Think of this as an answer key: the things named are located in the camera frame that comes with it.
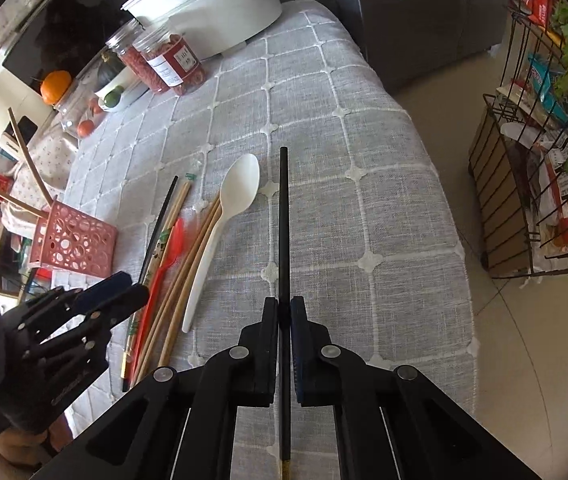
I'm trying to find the dark green squash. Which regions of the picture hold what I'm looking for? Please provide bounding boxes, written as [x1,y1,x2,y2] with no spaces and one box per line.
[94,50,125,94]

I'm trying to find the jar of red berries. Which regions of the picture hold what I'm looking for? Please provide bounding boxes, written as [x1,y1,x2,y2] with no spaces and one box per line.
[105,20,169,94]

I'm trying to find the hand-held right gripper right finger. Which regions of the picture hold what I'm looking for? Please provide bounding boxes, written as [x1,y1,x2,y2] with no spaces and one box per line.
[290,296,544,480]

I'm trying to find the orange fruit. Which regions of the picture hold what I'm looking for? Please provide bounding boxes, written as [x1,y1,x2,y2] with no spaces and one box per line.
[40,70,73,106]

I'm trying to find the clear glass jar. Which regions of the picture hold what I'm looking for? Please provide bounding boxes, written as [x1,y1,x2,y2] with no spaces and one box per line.
[51,94,98,137]

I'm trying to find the dark grey refrigerator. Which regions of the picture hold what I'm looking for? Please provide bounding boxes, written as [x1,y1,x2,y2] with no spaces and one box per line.
[333,0,517,97]

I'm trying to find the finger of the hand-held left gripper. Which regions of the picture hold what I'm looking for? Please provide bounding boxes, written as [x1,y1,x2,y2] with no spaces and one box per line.
[21,284,151,362]
[2,271,133,337]

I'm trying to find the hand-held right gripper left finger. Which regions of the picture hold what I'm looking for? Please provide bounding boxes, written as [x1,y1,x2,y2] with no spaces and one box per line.
[31,296,281,480]

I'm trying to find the red plastic spoon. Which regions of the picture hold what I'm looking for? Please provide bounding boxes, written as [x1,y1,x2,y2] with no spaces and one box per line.
[128,218,186,387]

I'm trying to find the pink perforated utensil holder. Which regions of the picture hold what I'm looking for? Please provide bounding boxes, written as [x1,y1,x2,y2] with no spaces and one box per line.
[30,196,118,280]

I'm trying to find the black wire rack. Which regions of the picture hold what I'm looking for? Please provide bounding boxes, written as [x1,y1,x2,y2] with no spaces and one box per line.
[468,0,568,279]

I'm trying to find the white plastic spoon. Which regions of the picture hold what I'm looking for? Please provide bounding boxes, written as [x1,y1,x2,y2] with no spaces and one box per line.
[182,153,261,334]

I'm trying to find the paper-wrapped wooden chopsticks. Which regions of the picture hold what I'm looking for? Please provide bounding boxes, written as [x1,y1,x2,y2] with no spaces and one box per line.
[124,157,201,361]

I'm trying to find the white bowl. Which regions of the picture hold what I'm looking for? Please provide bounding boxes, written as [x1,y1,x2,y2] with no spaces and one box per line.
[92,66,153,113]

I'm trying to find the cream air fryer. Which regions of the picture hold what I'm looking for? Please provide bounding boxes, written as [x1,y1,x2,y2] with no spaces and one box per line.
[0,67,53,157]

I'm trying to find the white electric pot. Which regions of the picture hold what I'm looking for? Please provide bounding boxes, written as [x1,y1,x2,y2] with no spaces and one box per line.
[121,0,415,59]

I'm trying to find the white-labelled jar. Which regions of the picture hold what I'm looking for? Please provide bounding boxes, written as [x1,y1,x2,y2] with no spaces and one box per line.
[132,25,207,97]

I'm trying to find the black microwave oven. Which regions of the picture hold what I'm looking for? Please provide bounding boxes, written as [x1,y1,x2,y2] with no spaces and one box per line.
[2,0,137,83]

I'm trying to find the black chopstick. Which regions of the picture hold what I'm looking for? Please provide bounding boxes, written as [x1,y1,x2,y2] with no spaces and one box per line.
[277,147,293,480]
[122,175,179,392]

